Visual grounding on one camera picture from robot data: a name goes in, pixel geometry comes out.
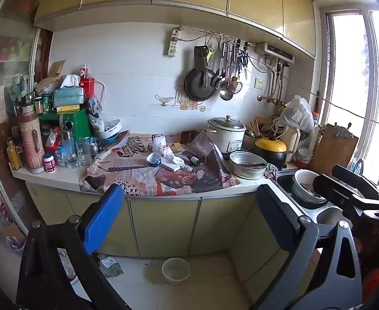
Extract black ladle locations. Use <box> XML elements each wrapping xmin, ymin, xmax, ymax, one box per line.
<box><xmin>211</xmin><ymin>42</ymin><xmax>229</xmax><ymax>90</ymax></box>

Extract wooden cutting board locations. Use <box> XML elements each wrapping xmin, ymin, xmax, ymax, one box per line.
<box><xmin>309</xmin><ymin>123</ymin><xmax>359</xmax><ymax>176</ymax></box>

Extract white plastic bag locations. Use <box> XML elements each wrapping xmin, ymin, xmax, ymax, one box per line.
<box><xmin>278</xmin><ymin>95</ymin><xmax>315</xmax><ymax>133</ymax></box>

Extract black scissors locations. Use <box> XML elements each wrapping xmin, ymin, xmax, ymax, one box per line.
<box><xmin>237</xmin><ymin>40</ymin><xmax>249</xmax><ymax>80</ymax></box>

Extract white framed window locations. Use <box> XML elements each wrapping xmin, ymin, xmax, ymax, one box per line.
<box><xmin>320</xmin><ymin>5</ymin><xmax>379</xmax><ymax>181</ymax></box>

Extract white rice cooker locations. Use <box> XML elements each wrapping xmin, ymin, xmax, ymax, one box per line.
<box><xmin>207</xmin><ymin>115</ymin><xmax>246</xmax><ymax>154</ymax></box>

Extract white paper bag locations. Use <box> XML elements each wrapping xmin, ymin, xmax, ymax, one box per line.
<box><xmin>152</xmin><ymin>136</ymin><xmax>168</xmax><ymax>154</ymax></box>

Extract stack of small bowls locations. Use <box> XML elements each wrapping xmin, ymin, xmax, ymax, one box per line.
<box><xmin>295</xmin><ymin>148</ymin><xmax>313</xmax><ymax>168</ymax></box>

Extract clear drinking glass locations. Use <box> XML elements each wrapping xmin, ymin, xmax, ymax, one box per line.
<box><xmin>76</xmin><ymin>138</ymin><xmax>92</xmax><ymax>167</ymax></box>

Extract white wall water heater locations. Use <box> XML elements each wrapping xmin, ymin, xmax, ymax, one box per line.
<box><xmin>255</xmin><ymin>42</ymin><xmax>296</xmax><ymax>63</ymax></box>

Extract metal wall hook rail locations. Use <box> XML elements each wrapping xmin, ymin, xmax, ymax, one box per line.
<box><xmin>180</xmin><ymin>26</ymin><xmax>255</xmax><ymax>46</ymax></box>

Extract printed newspaper sheet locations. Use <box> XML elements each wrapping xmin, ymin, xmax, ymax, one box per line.
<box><xmin>79</xmin><ymin>130</ymin><xmax>242</xmax><ymax>197</ymax></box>

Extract red box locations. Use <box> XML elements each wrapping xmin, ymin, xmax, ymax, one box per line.
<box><xmin>79</xmin><ymin>77</ymin><xmax>95</xmax><ymax>99</ymax></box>

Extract black pot yellow lid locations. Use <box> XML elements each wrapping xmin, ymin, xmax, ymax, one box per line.
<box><xmin>253</xmin><ymin>137</ymin><xmax>288</xmax><ymax>170</ymax></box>

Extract clear water bottle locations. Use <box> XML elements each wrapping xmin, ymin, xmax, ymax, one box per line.
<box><xmin>61</xmin><ymin>129</ymin><xmax>78</xmax><ymax>169</ymax></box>

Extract small white blue cup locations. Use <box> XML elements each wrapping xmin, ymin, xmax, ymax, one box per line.
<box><xmin>146</xmin><ymin>152</ymin><xmax>162</xmax><ymax>167</ymax></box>

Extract cream plastic jug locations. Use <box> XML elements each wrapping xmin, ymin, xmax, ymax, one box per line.
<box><xmin>280</xmin><ymin>127</ymin><xmax>301</xmax><ymax>162</ymax></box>

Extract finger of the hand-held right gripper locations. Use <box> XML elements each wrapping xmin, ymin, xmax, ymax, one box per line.
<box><xmin>332</xmin><ymin>165</ymin><xmax>379</xmax><ymax>197</ymax></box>
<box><xmin>313</xmin><ymin>175</ymin><xmax>379</xmax><ymax>210</ymax></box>

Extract metal skimmer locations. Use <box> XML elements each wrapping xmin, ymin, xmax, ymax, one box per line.
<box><xmin>228</xmin><ymin>42</ymin><xmax>243</xmax><ymax>95</ymax></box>

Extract grey parcel bag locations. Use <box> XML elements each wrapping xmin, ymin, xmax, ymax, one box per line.
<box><xmin>97</xmin><ymin>254</ymin><xmax>124</xmax><ymax>278</ymax></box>

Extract steel kitchen sink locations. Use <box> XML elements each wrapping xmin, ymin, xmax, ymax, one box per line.
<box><xmin>275</xmin><ymin>168</ymin><xmax>348</xmax><ymax>227</ymax></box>

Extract black frying pan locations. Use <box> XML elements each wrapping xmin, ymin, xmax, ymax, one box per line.
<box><xmin>184</xmin><ymin>68</ymin><xmax>217</xmax><ymax>102</ymax></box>

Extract black cable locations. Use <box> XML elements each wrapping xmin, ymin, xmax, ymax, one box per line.
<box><xmin>309</xmin><ymin>92</ymin><xmax>379</xmax><ymax>124</ymax></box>

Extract steel cleaver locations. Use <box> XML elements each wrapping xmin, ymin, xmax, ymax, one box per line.
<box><xmin>194</xmin><ymin>46</ymin><xmax>209</xmax><ymax>88</ymax></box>

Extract utensil holder with chopsticks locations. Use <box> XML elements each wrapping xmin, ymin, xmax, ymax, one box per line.
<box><xmin>246</xmin><ymin>118</ymin><xmax>274</xmax><ymax>138</ymax></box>

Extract brown paper bag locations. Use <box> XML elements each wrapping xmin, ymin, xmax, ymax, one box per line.
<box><xmin>36</xmin><ymin>60</ymin><xmax>66</xmax><ymax>92</ymax></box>

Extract teal tissue pack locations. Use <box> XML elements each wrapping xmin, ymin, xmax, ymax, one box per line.
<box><xmin>53</xmin><ymin>74</ymin><xmax>86</xmax><ymax>107</ymax></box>

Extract patterned dish cloth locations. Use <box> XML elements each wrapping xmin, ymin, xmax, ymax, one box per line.
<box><xmin>264</xmin><ymin>163</ymin><xmax>279</xmax><ymax>180</ymax></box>

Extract pink basin with plastic bag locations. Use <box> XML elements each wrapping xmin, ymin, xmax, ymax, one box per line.
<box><xmin>58</xmin><ymin>248</ymin><xmax>90</xmax><ymax>301</ymax></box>

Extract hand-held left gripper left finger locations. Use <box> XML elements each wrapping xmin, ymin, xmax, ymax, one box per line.
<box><xmin>16</xmin><ymin>184</ymin><xmax>132</xmax><ymax>310</ymax></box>

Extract flat yellow box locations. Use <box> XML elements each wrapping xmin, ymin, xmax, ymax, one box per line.
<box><xmin>52</xmin><ymin>104</ymin><xmax>81</xmax><ymax>113</ymax></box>

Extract white plastic packet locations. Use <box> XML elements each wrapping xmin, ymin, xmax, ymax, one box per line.
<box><xmin>88</xmin><ymin>95</ymin><xmax>106</xmax><ymax>133</ymax></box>

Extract metal ladle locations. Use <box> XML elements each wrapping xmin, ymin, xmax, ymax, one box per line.
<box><xmin>219</xmin><ymin>42</ymin><xmax>234</xmax><ymax>100</ymax></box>

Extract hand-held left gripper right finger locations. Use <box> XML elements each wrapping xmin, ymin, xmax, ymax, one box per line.
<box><xmin>250</xmin><ymin>184</ymin><xmax>363</xmax><ymax>310</ymax></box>

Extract green box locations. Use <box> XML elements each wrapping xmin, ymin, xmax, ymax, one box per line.
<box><xmin>37</xmin><ymin>108</ymin><xmax>93</xmax><ymax>143</ymax></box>

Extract steel basin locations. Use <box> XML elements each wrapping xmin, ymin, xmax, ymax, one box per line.
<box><xmin>229</xmin><ymin>151</ymin><xmax>268</xmax><ymax>180</ymax></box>

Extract yellow bottle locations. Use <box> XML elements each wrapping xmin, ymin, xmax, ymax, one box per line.
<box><xmin>7</xmin><ymin>139</ymin><xmax>22</xmax><ymax>171</ymax></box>

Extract white power strip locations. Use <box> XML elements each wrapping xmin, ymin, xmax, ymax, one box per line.
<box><xmin>167</xmin><ymin>28</ymin><xmax>181</xmax><ymax>58</ymax></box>

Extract white bottle red label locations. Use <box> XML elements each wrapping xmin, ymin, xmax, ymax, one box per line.
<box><xmin>43</xmin><ymin>153</ymin><xmax>57</xmax><ymax>173</ymax></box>

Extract pink thermos flask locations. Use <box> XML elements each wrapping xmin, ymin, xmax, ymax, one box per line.
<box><xmin>18</xmin><ymin>105</ymin><xmax>46</xmax><ymax>174</ymax></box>

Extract white tissue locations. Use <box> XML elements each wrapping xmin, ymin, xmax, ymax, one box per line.
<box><xmin>164</xmin><ymin>153</ymin><xmax>185</xmax><ymax>167</ymax></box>

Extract glass sliding door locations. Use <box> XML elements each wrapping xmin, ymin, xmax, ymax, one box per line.
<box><xmin>0</xmin><ymin>0</ymin><xmax>52</xmax><ymax>233</ymax></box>

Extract yellow base cabinet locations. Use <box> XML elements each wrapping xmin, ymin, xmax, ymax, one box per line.
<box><xmin>228</xmin><ymin>200</ymin><xmax>306</xmax><ymax>294</ymax></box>
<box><xmin>26</xmin><ymin>181</ymin><xmax>264</xmax><ymax>259</ymax></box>

